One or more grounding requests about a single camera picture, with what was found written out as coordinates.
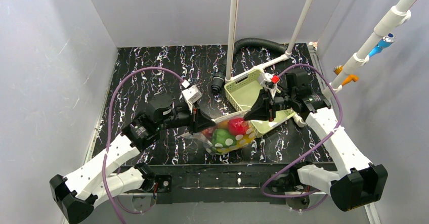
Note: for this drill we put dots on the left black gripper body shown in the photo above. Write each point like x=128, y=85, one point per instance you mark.
x=195, y=120

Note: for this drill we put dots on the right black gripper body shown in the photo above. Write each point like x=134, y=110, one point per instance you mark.
x=270, y=104

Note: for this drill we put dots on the clear zip top bag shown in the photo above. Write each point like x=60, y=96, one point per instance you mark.
x=208, y=146

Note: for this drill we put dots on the red fake apple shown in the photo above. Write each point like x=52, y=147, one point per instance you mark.
x=238, y=126

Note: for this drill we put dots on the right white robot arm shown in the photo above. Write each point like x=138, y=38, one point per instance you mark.
x=356, y=181

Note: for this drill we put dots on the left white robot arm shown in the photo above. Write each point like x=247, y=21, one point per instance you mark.
x=78, y=193

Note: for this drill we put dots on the dark red fake fruit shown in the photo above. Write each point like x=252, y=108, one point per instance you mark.
x=208, y=132

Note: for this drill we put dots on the brown fake potato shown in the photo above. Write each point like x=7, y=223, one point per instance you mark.
x=223, y=124

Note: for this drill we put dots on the green fake pepper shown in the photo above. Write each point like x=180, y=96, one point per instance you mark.
x=222, y=138

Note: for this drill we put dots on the yellow fake banana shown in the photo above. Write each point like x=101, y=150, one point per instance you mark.
x=243, y=140

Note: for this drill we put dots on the light green plastic basket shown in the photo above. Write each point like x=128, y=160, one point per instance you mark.
x=242, y=92

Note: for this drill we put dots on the white pvc pipe right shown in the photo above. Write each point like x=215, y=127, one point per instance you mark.
x=394, y=17

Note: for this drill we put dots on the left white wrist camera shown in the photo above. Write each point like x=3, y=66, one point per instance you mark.
x=191, y=95

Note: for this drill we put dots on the aluminium frame rail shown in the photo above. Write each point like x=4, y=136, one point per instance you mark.
x=187, y=187

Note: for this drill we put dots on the white pvc pipe frame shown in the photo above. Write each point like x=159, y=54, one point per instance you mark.
x=268, y=27

